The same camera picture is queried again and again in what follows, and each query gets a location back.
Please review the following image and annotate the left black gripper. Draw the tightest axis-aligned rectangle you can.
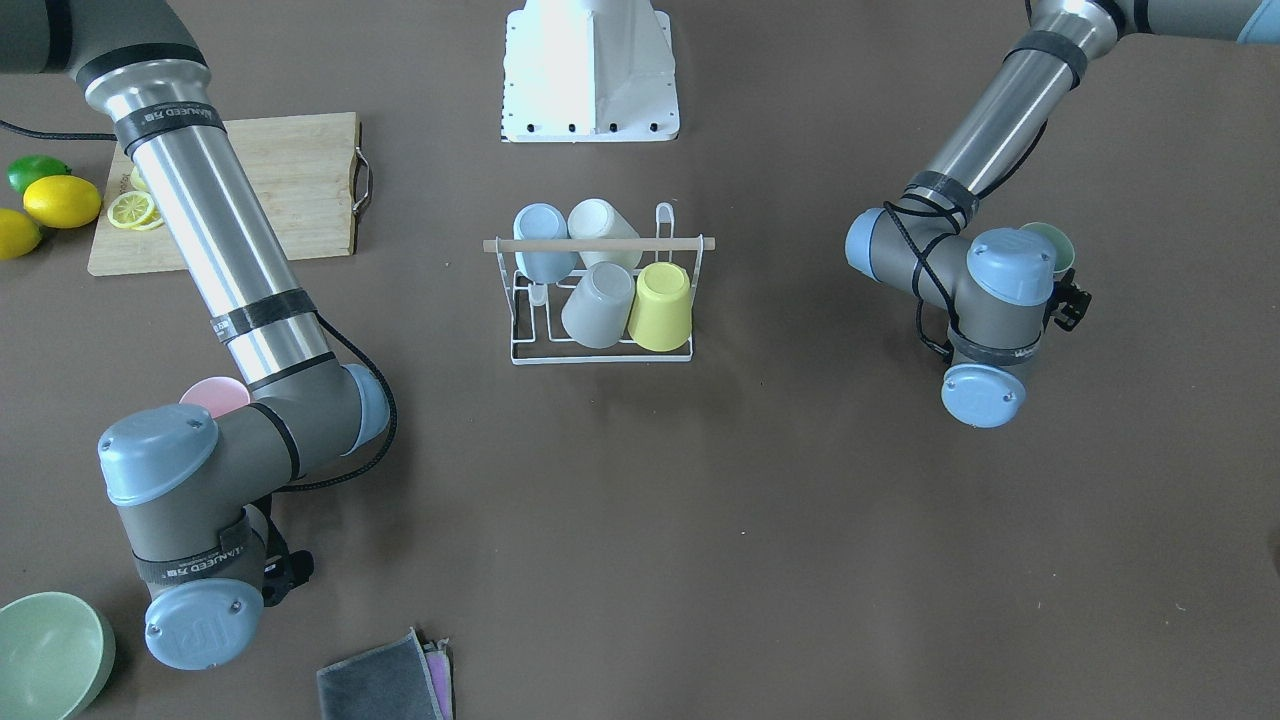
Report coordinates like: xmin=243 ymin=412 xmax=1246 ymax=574
xmin=1044 ymin=270 xmax=1092 ymax=332

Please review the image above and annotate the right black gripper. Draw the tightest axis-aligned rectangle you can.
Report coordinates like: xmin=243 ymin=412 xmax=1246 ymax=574
xmin=261 ymin=515 xmax=315 ymax=607

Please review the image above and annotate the green cup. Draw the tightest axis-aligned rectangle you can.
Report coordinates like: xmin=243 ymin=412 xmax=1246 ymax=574
xmin=1020 ymin=222 xmax=1076 ymax=281

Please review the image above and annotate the pink cup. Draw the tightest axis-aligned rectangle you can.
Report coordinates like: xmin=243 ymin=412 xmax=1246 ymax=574
xmin=179 ymin=375 xmax=253 ymax=419

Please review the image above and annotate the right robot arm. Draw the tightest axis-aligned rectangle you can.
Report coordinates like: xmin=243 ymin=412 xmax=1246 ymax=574
xmin=3 ymin=1 xmax=397 ymax=671

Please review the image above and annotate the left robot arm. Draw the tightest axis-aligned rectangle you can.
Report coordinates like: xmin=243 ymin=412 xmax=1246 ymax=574
xmin=845 ymin=1 xmax=1277 ymax=428

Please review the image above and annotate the grey cup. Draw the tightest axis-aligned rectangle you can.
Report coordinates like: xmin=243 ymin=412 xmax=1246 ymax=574
xmin=561 ymin=263 xmax=635 ymax=348

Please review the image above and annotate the yellow cup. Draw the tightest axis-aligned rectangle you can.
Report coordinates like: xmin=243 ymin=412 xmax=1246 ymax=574
xmin=627 ymin=263 xmax=692 ymax=352

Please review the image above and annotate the light blue cup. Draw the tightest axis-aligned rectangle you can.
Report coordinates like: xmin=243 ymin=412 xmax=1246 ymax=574
xmin=512 ymin=202 xmax=579 ymax=284

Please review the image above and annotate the white cup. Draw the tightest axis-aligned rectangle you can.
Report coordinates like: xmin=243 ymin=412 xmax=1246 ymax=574
xmin=567 ymin=199 xmax=643 ymax=270

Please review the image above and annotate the grey cloth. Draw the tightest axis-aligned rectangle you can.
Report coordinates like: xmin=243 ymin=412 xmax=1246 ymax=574
xmin=316 ymin=630 xmax=439 ymax=719

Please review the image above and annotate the purple cloth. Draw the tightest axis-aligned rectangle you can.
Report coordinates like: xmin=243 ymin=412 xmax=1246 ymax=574
xmin=422 ymin=638 xmax=454 ymax=720

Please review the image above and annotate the green bowl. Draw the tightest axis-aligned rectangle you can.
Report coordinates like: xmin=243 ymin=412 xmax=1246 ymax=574
xmin=1 ymin=592 xmax=116 ymax=719

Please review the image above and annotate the lemon slice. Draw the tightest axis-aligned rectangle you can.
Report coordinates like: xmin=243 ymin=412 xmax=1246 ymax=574
xmin=131 ymin=208 xmax=165 ymax=232
xmin=105 ymin=190 xmax=160 ymax=231
xmin=127 ymin=167 xmax=150 ymax=193

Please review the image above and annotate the bamboo cutting board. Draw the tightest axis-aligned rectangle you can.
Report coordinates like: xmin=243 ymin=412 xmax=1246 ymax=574
xmin=88 ymin=111 xmax=362 ymax=277

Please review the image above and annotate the yellow lemon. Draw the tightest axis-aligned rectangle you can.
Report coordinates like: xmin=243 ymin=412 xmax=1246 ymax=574
xmin=22 ymin=176 xmax=102 ymax=229
xmin=0 ymin=208 xmax=42 ymax=261

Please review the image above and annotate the green lime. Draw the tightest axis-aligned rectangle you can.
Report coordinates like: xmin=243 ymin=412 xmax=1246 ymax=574
xmin=6 ymin=154 xmax=73 ymax=196

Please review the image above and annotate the white wire cup rack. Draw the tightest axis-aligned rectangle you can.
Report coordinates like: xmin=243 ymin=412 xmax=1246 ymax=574
xmin=484 ymin=199 xmax=716 ymax=366

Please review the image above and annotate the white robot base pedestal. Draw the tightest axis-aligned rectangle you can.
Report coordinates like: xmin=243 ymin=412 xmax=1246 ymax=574
xmin=500 ymin=1 xmax=681 ymax=143

